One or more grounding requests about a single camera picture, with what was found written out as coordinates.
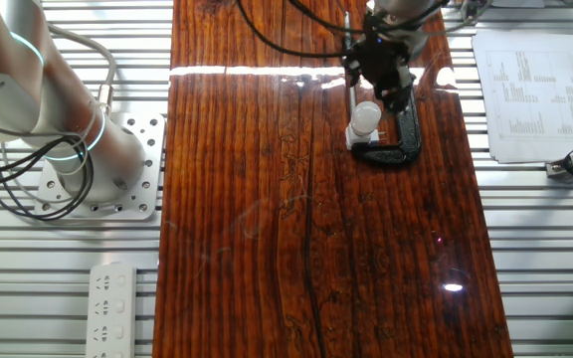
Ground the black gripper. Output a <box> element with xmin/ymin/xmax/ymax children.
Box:
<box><xmin>342</xmin><ymin>13</ymin><xmax>417</xmax><ymax>114</ymax></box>

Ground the white LED light bulb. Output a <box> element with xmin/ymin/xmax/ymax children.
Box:
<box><xmin>349</xmin><ymin>100</ymin><xmax>383</xmax><ymax>138</ymax></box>

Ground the white lamp socket adapter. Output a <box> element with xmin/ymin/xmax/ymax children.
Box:
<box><xmin>344</xmin><ymin>123</ymin><xmax>386</xmax><ymax>152</ymax></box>

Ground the black C-clamp with steel screw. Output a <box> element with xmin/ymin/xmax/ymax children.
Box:
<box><xmin>341</xmin><ymin>10</ymin><xmax>423</xmax><ymax>168</ymax></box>

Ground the printed paper sheet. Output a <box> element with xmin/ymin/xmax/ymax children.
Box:
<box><xmin>471</xmin><ymin>30</ymin><xmax>573</xmax><ymax>164</ymax></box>

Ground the brown wooden board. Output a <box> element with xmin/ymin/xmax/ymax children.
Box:
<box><xmin>151</xmin><ymin>0</ymin><xmax>515</xmax><ymax>358</ymax></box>

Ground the white power strip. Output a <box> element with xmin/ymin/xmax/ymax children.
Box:
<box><xmin>85</xmin><ymin>262</ymin><xmax>138</xmax><ymax>358</ymax></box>

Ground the small aluminium bracket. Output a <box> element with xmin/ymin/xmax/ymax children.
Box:
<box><xmin>459</xmin><ymin>0</ymin><xmax>481</xmax><ymax>28</ymax></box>

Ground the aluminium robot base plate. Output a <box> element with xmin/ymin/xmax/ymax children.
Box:
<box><xmin>34</xmin><ymin>111</ymin><xmax>167</xmax><ymax>222</ymax></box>

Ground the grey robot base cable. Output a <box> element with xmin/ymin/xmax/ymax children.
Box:
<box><xmin>47</xmin><ymin>22</ymin><xmax>118</xmax><ymax>116</ymax></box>

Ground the black cable loop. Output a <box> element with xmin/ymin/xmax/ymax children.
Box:
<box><xmin>0</xmin><ymin>136</ymin><xmax>96</xmax><ymax>221</ymax></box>

